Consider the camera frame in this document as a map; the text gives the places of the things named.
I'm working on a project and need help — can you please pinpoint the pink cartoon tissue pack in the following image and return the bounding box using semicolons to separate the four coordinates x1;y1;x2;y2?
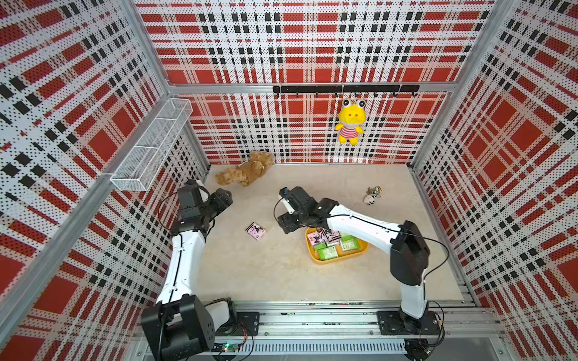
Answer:
306;230;328;248
324;230;342;247
245;222;266;241

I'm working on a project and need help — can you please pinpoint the green tissue pack front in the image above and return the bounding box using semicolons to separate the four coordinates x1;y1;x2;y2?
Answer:
318;246;339;262

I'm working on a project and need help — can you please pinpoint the yellow plastic storage tray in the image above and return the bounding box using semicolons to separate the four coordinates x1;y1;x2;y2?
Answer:
305;228;369;265

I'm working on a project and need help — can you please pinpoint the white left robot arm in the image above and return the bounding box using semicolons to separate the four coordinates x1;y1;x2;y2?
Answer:
141;180;237;360

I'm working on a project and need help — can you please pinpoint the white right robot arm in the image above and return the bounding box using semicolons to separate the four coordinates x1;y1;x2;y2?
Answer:
277;187;442;335

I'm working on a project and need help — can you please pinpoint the brown teddy bear plush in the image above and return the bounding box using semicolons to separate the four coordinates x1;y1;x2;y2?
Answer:
215;151;274;187

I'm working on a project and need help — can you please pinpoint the white black cow plush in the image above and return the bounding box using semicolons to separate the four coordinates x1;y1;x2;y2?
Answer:
363;194;376;205

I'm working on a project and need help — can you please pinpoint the yellow frog plush striped shirt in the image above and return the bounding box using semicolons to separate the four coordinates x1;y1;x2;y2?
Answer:
335;99;367;146

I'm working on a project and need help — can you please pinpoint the small electronics board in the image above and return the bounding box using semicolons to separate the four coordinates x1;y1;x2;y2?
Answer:
212;341;242;356

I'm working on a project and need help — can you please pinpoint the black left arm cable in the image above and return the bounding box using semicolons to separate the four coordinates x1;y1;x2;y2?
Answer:
153;187;215;361

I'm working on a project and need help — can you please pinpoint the white wire mesh basket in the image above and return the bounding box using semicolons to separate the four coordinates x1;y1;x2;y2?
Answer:
111;99;193;192

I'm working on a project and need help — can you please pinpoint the fox figure keychain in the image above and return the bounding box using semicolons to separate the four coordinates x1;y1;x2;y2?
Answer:
367;186;382;199

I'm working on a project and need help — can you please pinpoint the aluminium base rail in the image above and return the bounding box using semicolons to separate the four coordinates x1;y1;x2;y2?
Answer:
194;301;514;360

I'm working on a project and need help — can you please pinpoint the black hook rail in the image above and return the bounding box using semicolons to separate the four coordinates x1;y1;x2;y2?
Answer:
272;84;420;95

